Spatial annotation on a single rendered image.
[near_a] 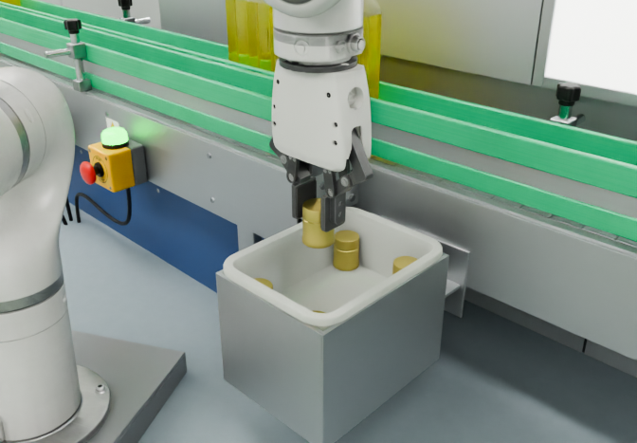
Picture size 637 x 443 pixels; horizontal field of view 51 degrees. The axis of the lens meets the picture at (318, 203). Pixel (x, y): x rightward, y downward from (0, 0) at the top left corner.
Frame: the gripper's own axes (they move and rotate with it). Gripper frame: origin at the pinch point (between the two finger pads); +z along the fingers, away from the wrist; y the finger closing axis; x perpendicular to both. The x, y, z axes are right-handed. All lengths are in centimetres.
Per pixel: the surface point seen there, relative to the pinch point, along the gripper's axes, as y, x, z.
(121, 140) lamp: 54, -8, 9
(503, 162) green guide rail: -9.0, -22.7, -0.4
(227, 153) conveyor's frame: 29.2, -11.5, 5.4
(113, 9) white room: 605, -329, 88
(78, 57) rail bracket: 71, -12, -2
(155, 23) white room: 550, -343, 97
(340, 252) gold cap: 6.1, -10.7, 12.8
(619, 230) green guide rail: -23.6, -22.2, 3.2
